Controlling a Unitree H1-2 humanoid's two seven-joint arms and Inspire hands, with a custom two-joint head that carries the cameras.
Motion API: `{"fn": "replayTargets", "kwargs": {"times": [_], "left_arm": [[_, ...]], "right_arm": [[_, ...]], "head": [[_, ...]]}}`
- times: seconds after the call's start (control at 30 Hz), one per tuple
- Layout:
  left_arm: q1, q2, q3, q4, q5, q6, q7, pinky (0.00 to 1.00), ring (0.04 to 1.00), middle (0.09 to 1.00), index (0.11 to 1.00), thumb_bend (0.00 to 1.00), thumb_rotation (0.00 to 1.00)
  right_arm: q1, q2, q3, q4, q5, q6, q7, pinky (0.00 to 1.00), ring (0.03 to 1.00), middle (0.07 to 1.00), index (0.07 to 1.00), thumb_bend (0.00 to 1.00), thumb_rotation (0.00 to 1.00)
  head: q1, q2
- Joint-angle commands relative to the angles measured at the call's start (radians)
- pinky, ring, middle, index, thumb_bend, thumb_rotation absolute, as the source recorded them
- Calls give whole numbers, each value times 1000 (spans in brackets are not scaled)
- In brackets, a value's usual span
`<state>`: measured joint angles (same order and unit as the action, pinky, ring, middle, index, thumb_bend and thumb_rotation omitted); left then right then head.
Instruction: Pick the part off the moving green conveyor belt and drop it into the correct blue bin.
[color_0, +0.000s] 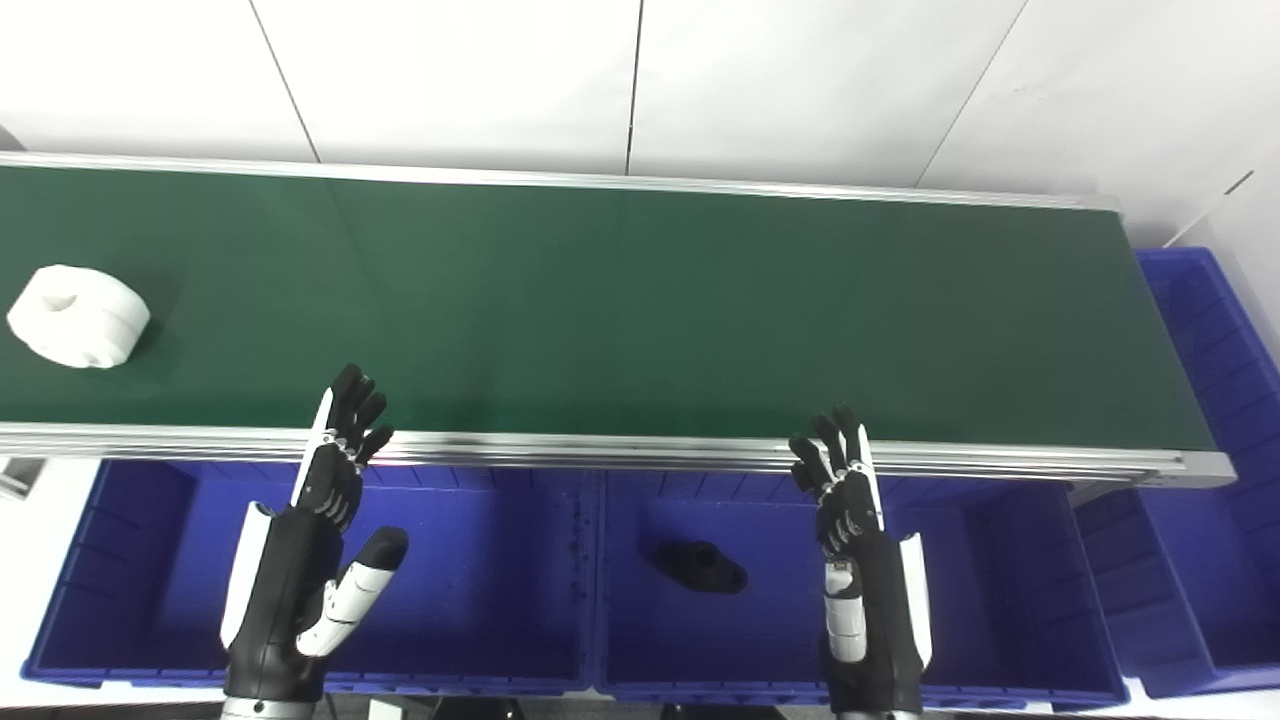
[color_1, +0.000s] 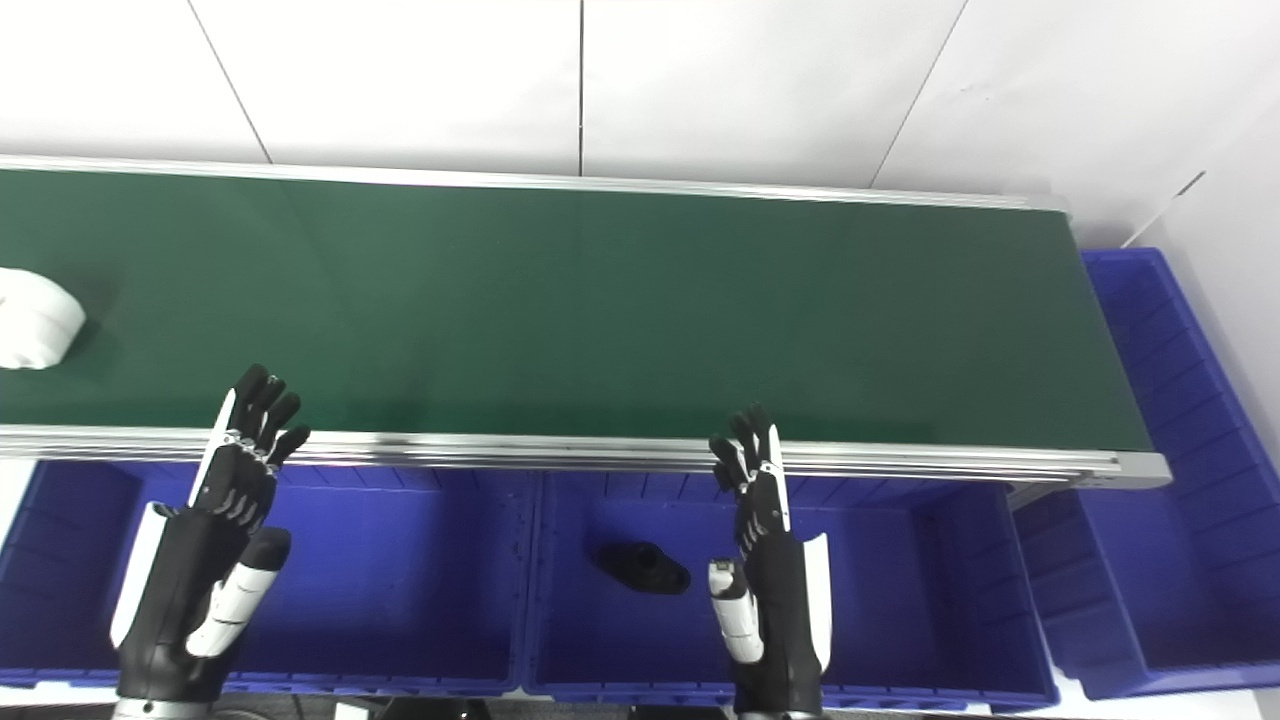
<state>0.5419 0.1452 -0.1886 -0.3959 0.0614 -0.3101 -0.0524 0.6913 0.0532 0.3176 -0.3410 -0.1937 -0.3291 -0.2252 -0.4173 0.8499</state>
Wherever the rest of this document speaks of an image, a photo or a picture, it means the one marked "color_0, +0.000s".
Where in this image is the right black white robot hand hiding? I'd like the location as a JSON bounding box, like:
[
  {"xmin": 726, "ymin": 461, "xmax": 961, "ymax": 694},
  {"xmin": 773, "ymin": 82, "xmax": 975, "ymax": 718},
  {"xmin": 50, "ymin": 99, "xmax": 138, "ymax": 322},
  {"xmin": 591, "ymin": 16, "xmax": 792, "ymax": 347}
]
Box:
[{"xmin": 788, "ymin": 403, "xmax": 934, "ymax": 715}]

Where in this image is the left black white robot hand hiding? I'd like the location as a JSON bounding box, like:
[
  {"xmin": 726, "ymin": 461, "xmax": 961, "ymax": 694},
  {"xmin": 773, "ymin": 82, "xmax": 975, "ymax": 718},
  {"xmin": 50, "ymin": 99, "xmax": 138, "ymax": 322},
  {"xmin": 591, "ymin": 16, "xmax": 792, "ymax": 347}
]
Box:
[{"xmin": 219, "ymin": 362, "xmax": 410, "ymax": 702}]

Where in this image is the white round plastic part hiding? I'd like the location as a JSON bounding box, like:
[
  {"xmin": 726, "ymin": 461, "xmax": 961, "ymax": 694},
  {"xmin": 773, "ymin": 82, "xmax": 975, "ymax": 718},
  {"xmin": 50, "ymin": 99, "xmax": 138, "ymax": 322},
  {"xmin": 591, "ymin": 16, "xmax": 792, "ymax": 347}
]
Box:
[{"xmin": 6, "ymin": 264, "xmax": 152, "ymax": 370}]

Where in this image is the blue plastic bin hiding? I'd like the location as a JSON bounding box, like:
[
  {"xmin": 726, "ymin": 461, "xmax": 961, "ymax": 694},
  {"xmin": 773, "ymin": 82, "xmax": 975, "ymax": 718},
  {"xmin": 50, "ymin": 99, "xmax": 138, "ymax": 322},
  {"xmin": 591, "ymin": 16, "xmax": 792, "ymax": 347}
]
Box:
[
  {"xmin": 594, "ymin": 470, "xmax": 1132, "ymax": 712},
  {"xmin": 20, "ymin": 459, "xmax": 600, "ymax": 697},
  {"xmin": 1073, "ymin": 246, "xmax": 1280, "ymax": 700}
]

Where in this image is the black plastic part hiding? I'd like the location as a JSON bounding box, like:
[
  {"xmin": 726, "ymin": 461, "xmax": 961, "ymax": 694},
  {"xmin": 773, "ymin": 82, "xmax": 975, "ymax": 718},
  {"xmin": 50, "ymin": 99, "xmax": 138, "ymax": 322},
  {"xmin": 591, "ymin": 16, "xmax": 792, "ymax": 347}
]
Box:
[{"xmin": 649, "ymin": 540, "xmax": 749, "ymax": 596}]

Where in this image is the aluminium conveyor support leg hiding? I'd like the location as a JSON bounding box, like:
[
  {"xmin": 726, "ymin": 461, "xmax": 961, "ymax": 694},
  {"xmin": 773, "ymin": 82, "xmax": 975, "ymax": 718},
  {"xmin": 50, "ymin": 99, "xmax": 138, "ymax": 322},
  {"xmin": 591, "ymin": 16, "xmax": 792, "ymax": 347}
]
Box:
[{"xmin": 0, "ymin": 457, "xmax": 47, "ymax": 502}]

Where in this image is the green conveyor belt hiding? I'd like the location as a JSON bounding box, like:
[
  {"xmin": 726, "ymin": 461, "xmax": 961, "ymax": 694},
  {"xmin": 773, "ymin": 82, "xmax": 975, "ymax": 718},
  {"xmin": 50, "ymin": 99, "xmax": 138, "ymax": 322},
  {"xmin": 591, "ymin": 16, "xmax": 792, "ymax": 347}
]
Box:
[{"xmin": 0, "ymin": 151, "xmax": 1239, "ymax": 490}]

